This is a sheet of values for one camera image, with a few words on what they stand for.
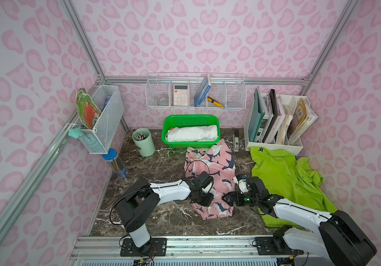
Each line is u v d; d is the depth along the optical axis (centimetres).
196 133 103
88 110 75
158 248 73
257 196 67
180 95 95
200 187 69
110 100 88
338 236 41
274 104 92
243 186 78
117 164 87
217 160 101
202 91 88
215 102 98
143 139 94
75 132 62
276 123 87
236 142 107
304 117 90
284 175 95
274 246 67
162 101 95
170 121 115
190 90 100
